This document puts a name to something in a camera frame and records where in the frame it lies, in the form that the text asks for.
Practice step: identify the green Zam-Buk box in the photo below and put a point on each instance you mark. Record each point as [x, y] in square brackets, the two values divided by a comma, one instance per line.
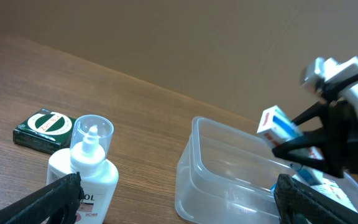
[45, 131]

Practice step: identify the white medicine box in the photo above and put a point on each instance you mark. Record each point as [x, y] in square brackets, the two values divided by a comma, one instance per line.
[330, 189]

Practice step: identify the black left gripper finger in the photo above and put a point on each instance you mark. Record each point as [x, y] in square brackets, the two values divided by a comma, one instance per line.
[56, 203]

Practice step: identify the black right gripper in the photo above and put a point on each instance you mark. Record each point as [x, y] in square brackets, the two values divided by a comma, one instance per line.
[299, 203]

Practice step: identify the white Panadol box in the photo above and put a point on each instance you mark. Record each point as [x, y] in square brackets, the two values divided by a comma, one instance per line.
[275, 128]

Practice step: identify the clear plastic container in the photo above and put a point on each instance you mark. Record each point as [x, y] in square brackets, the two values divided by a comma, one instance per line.
[224, 176]

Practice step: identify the blue VapoDrops box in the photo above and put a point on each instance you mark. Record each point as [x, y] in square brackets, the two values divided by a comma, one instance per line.
[272, 189]

